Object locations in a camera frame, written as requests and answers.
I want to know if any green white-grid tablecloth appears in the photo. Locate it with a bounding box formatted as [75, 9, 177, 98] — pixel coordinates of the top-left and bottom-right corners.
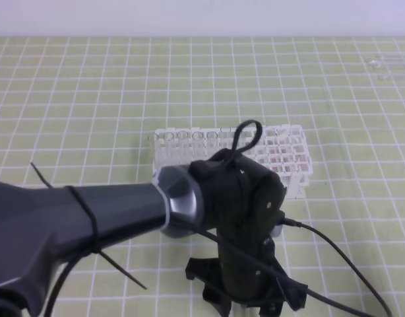
[0, 37, 405, 316]

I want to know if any clear test tube in rack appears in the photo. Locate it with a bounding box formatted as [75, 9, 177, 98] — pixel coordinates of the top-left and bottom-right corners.
[206, 131, 219, 158]
[164, 131, 180, 165]
[192, 131, 206, 160]
[148, 133, 161, 172]
[177, 131, 193, 164]
[219, 127, 234, 148]

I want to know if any black cable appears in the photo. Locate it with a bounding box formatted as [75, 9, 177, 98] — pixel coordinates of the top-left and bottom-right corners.
[44, 119, 393, 317]

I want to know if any clear test tube far right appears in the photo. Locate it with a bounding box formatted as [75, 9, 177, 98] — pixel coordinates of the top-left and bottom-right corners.
[378, 73, 405, 82]
[367, 56, 405, 70]

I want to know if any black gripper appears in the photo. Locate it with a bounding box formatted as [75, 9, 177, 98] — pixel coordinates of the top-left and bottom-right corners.
[216, 230, 285, 302]

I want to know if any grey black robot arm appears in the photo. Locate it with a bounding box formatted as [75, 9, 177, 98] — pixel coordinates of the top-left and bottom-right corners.
[0, 149, 290, 316]

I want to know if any white plastic test tube rack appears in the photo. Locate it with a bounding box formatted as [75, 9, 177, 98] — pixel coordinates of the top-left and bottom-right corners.
[153, 125, 313, 199]

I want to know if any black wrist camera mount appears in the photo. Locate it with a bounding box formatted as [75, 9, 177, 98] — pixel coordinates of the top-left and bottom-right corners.
[185, 258, 307, 316]

